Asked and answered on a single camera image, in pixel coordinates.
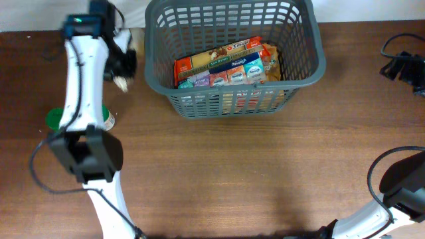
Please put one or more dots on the beige paper bag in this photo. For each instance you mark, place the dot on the beige paper bag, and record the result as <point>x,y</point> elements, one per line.
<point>131,42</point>

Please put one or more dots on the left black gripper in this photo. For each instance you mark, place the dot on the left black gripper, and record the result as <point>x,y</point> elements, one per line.
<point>130,70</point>

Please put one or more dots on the green lid jar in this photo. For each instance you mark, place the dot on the green lid jar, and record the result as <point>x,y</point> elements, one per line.
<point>53,118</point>
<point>109,119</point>

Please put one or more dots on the red spaghetti packet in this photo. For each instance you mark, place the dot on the red spaghetti packet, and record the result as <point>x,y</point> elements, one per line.
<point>216,57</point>

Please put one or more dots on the grey plastic basket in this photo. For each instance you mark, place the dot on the grey plastic basket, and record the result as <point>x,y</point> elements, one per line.
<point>176,29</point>

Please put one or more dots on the blue white carton box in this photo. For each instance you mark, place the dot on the blue white carton box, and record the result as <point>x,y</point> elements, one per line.
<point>248,70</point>

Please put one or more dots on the beige coffee mix bag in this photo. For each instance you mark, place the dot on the beige coffee mix bag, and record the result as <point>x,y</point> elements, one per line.
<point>256,101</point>

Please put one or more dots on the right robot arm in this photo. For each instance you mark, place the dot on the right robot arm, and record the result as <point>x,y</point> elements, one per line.
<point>400,201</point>

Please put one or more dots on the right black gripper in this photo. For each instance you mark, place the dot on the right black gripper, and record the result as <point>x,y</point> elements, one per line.
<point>414,62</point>

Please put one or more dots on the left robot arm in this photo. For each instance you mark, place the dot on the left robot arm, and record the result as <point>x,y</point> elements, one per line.
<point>97,51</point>

